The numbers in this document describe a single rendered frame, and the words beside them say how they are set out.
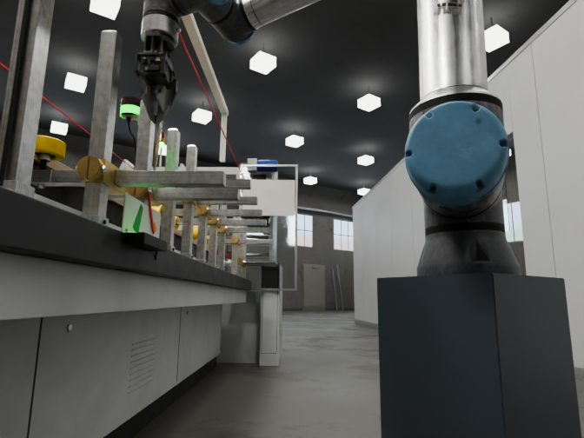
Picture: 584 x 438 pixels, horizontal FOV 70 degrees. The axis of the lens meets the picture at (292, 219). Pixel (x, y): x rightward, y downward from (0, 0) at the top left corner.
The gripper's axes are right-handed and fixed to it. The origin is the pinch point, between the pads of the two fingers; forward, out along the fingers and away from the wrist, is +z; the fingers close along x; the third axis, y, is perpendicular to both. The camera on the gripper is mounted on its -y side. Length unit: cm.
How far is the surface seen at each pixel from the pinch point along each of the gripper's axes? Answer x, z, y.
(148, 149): -6.5, 3.1, -12.9
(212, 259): -8, 24, -113
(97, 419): -28, 82, -45
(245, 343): -10, 83, -281
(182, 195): 2.5, 15.1, -17.2
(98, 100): -8.8, 0.8, 12.0
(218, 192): 12.7, 14.1, -17.2
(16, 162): -6.7, 23.8, 38.1
